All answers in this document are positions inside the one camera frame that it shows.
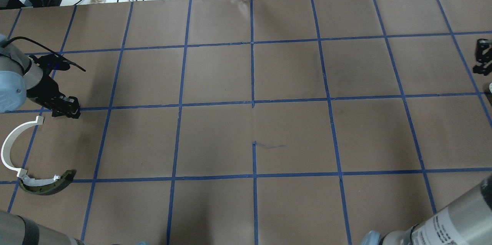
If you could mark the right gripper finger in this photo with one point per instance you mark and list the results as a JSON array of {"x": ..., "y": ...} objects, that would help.
[{"x": 482, "y": 69}]

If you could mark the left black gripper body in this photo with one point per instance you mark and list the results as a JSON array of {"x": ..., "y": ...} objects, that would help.
[{"x": 45, "y": 89}]

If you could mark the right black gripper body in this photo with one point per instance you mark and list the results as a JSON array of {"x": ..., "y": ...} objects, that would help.
[{"x": 483, "y": 55}]

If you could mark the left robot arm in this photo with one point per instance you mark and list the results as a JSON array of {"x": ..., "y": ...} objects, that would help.
[{"x": 29, "y": 77}]

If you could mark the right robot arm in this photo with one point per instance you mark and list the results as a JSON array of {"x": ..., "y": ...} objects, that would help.
[{"x": 449, "y": 201}]

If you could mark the dark green brake shoe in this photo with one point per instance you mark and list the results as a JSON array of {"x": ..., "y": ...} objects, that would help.
[{"x": 47, "y": 186}]

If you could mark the white curved plastic bracket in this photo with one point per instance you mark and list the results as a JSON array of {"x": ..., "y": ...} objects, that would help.
[{"x": 9, "y": 141}]

